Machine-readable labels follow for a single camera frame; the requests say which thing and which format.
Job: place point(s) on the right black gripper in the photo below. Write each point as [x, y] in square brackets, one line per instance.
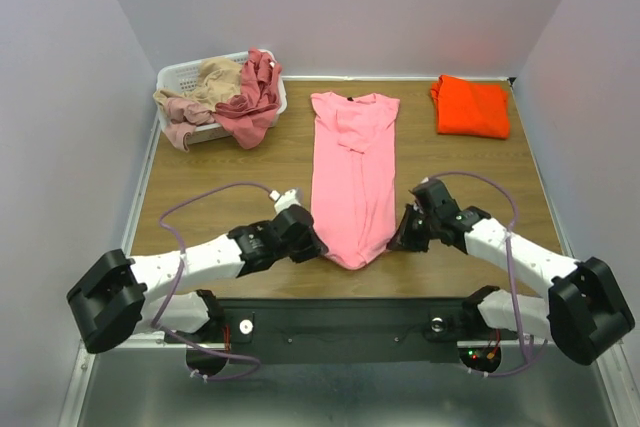
[413, 227]

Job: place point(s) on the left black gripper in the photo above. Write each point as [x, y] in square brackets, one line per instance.
[314, 247]

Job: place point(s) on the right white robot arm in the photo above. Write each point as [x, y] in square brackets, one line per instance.
[577, 305]

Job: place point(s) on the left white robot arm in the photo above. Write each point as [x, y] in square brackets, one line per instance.
[111, 301]

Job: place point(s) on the dark red t shirt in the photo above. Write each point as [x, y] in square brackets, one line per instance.
[248, 115]

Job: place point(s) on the folded orange t shirt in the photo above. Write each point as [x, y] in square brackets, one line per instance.
[467, 108]

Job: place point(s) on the dusty pink t shirt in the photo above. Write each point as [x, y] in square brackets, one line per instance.
[184, 116]

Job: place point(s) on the beige t shirt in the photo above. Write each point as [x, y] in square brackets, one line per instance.
[209, 81]

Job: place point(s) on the white plastic laundry basket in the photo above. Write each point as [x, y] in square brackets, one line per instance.
[215, 130]

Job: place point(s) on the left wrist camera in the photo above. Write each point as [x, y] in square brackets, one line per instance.
[285, 200]

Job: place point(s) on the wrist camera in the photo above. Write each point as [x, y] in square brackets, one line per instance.
[285, 200]
[425, 181]

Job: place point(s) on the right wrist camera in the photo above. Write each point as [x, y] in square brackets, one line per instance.
[425, 181]

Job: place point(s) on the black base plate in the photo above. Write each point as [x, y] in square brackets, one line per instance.
[356, 330]

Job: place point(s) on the aluminium frame rail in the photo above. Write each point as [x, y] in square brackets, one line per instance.
[81, 372]

